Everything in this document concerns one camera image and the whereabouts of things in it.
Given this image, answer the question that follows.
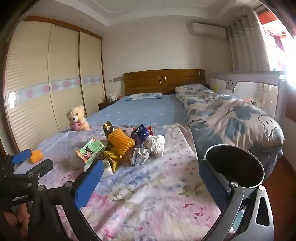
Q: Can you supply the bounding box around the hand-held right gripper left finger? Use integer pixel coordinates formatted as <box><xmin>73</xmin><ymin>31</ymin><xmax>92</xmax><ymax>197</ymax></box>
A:
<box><xmin>28</xmin><ymin>159</ymin><xmax>104</xmax><ymax>241</ymax></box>

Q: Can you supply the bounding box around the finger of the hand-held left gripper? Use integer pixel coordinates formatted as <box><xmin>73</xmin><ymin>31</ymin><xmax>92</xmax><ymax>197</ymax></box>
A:
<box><xmin>0</xmin><ymin>149</ymin><xmax>32</xmax><ymax>173</ymax></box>
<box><xmin>26</xmin><ymin>159</ymin><xmax>54</xmax><ymax>181</ymax></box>

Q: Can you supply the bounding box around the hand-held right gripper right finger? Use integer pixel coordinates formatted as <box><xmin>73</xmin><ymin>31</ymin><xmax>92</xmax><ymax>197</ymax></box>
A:
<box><xmin>198</xmin><ymin>159</ymin><xmax>277</xmax><ymax>241</ymax></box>

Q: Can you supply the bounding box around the green leaf toy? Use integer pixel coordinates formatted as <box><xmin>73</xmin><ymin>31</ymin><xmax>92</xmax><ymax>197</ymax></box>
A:
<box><xmin>76</xmin><ymin>138</ymin><xmax>104</xmax><ymax>165</ymax></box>

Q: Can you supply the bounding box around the white trash bin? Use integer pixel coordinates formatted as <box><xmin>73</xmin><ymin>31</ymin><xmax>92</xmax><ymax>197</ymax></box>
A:
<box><xmin>201</xmin><ymin>144</ymin><xmax>265</xmax><ymax>189</ymax></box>

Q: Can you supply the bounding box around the yellow black snack wrapper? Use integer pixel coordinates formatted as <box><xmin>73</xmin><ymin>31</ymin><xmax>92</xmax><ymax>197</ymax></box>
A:
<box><xmin>103</xmin><ymin>150</ymin><xmax>124</xmax><ymax>172</ymax></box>

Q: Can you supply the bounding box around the silver wrapper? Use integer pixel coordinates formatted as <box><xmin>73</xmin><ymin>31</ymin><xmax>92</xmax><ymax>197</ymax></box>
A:
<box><xmin>131</xmin><ymin>146</ymin><xmax>151</xmax><ymax>166</ymax></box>

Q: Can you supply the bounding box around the blue snack wrapper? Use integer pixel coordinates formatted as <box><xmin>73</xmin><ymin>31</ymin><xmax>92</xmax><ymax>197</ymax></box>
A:
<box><xmin>131</xmin><ymin>123</ymin><xmax>149</xmax><ymax>143</ymax></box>

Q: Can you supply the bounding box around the white paper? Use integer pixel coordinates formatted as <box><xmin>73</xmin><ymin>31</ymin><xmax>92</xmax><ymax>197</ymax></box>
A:
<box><xmin>144</xmin><ymin>134</ymin><xmax>166</xmax><ymax>158</ymax></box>

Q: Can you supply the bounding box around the small orange foam net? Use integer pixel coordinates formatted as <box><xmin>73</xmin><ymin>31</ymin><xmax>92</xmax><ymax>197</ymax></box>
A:
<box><xmin>31</xmin><ymin>149</ymin><xmax>44</xmax><ymax>163</ymax></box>

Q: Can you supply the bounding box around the beige teddy bear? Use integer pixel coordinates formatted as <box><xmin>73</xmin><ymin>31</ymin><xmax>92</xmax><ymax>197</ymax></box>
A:
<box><xmin>66</xmin><ymin>105</ymin><xmax>91</xmax><ymax>132</ymax></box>

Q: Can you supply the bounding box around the pink floral blanket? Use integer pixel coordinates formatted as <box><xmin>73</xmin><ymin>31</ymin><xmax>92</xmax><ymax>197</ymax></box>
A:
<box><xmin>35</xmin><ymin>124</ymin><xmax>243</xmax><ymax>241</ymax></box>

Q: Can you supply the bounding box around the white blue patterned quilt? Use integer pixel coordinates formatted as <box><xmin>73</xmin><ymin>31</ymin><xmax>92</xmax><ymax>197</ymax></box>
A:
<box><xmin>175</xmin><ymin>84</ymin><xmax>285</xmax><ymax>163</ymax></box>

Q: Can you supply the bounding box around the dark wooden nightstand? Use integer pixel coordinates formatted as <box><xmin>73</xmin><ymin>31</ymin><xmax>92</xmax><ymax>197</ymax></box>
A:
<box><xmin>98</xmin><ymin>98</ymin><xmax>121</xmax><ymax>112</ymax></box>

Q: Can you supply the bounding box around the blue bed sheet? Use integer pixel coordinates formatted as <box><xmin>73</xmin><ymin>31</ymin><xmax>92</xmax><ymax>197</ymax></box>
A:
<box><xmin>35</xmin><ymin>94</ymin><xmax>190</xmax><ymax>149</ymax></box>

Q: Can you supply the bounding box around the blue white pillow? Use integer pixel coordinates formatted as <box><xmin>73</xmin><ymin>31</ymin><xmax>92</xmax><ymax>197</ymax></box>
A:
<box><xmin>126</xmin><ymin>92</ymin><xmax>163</xmax><ymax>101</ymax></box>

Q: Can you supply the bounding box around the cream sliding door wardrobe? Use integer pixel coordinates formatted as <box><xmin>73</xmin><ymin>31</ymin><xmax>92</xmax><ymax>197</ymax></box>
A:
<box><xmin>5</xmin><ymin>16</ymin><xmax>107</xmax><ymax>151</ymax></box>

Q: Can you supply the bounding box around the wooden bed headboard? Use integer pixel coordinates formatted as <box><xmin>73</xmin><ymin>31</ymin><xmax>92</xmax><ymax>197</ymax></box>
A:
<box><xmin>124</xmin><ymin>69</ymin><xmax>206</xmax><ymax>96</ymax></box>

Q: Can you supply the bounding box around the grey patterned curtain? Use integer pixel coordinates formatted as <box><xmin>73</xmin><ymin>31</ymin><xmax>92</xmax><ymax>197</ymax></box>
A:
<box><xmin>227</xmin><ymin>9</ymin><xmax>271</xmax><ymax>72</ymax></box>

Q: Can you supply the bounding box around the white air conditioner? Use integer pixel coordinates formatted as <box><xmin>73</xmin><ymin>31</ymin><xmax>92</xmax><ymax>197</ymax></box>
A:
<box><xmin>188</xmin><ymin>22</ymin><xmax>227</xmax><ymax>39</ymax></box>

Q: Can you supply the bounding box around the grey bed guard rail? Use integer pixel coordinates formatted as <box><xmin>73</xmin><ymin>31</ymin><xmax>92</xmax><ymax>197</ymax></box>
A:
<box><xmin>208</xmin><ymin>71</ymin><xmax>286</xmax><ymax>121</ymax></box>

